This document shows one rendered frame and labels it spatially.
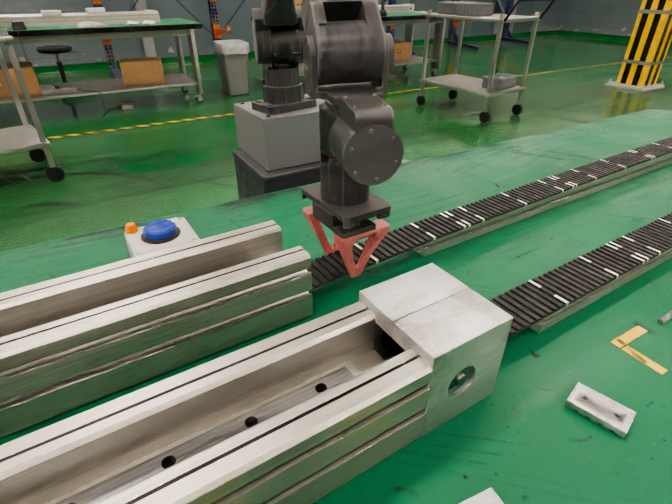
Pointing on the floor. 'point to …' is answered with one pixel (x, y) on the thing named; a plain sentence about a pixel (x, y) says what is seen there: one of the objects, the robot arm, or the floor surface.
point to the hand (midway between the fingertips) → (344, 261)
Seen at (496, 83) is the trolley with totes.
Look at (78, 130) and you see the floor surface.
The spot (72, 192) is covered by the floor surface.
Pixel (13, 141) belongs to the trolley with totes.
